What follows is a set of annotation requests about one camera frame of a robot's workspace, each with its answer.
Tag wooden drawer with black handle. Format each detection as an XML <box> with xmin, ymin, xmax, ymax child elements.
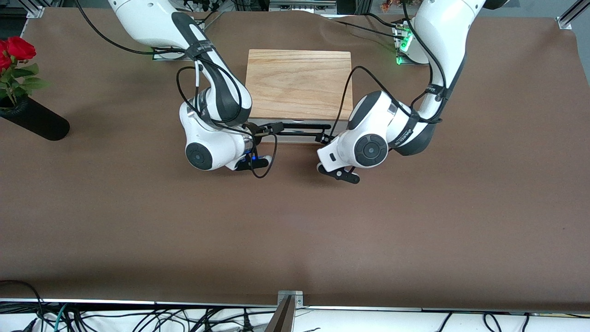
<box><xmin>272</xmin><ymin>119</ymin><xmax>346</xmax><ymax>145</ymax></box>

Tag wooden drawer cabinet box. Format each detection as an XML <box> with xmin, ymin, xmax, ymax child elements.
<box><xmin>244</xmin><ymin>49</ymin><xmax>354</xmax><ymax>122</ymax></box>

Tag brown table cover mat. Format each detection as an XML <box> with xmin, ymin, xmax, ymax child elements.
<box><xmin>0</xmin><ymin>7</ymin><xmax>590</xmax><ymax>312</ymax></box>

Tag metal equipment rack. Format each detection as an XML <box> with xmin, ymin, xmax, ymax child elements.
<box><xmin>266</xmin><ymin>0</ymin><xmax>339</xmax><ymax>15</ymax></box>

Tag orange artificial flowers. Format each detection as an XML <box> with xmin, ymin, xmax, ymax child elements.
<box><xmin>380</xmin><ymin>0</ymin><xmax>416</xmax><ymax>12</ymax></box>

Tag black cylindrical vase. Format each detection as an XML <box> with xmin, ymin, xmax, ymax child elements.
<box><xmin>0</xmin><ymin>94</ymin><xmax>71</xmax><ymax>142</ymax></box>

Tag red rose with green leaves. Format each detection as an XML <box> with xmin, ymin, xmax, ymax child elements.
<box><xmin>0</xmin><ymin>40</ymin><xmax>12</xmax><ymax>102</ymax></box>
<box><xmin>4</xmin><ymin>36</ymin><xmax>50</xmax><ymax>107</ymax></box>

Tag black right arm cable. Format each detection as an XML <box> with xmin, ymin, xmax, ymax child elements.
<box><xmin>74</xmin><ymin>0</ymin><xmax>279</xmax><ymax>180</ymax></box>

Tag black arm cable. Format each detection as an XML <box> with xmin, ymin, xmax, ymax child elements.
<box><xmin>74</xmin><ymin>0</ymin><xmax>279</xmax><ymax>180</ymax></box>
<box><xmin>337</xmin><ymin>0</ymin><xmax>448</xmax><ymax>139</ymax></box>

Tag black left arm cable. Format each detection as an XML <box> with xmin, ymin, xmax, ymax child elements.
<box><xmin>337</xmin><ymin>0</ymin><xmax>448</xmax><ymax>139</ymax></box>

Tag black cable on mat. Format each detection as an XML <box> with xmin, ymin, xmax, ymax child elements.
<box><xmin>330</xmin><ymin>18</ymin><xmax>400</xmax><ymax>39</ymax></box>

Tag metal table edge bracket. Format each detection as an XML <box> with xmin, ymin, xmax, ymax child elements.
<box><xmin>277</xmin><ymin>290</ymin><xmax>304</xmax><ymax>308</ymax></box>

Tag grey camera stand pole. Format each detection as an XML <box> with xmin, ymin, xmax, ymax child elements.
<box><xmin>265</xmin><ymin>294</ymin><xmax>296</xmax><ymax>332</ymax></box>

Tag white sheet under cables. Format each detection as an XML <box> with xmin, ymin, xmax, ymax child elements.
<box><xmin>0</xmin><ymin>307</ymin><xmax>590</xmax><ymax>332</ymax></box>

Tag teal cable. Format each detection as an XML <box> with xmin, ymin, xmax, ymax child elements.
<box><xmin>53</xmin><ymin>303</ymin><xmax>69</xmax><ymax>332</ymax></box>

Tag black looped floor cable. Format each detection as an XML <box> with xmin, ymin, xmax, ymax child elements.
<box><xmin>0</xmin><ymin>279</ymin><xmax>45</xmax><ymax>332</ymax></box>

